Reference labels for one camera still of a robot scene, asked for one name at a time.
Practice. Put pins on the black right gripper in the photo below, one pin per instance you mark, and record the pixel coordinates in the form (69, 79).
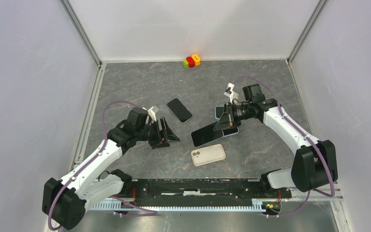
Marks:
(227, 120)

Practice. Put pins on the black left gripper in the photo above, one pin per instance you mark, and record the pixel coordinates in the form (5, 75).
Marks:
(156, 143)

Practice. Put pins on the black smartphone front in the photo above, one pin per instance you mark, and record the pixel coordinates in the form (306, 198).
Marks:
(205, 135)

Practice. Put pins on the beige translucent phone case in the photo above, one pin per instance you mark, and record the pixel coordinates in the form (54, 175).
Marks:
(208, 155)

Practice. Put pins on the light blue phone case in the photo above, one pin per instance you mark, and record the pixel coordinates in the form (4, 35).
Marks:
(218, 112)

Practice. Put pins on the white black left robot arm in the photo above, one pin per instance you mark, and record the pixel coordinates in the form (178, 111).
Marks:
(66, 201)

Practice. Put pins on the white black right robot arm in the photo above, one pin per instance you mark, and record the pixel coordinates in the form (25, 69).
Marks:
(314, 166)

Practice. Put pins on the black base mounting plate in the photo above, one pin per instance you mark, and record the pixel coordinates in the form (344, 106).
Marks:
(199, 192)

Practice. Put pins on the colourful toy blocks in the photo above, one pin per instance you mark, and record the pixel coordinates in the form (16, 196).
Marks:
(192, 61)

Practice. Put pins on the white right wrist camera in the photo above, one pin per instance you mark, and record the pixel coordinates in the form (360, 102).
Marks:
(230, 93)

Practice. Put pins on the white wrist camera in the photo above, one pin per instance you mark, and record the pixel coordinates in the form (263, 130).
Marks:
(230, 93)
(152, 113)

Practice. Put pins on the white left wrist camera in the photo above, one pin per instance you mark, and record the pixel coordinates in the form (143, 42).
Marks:
(152, 113)

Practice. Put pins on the light blue toothed rail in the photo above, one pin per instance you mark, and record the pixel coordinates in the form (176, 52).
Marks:
(116, 205)

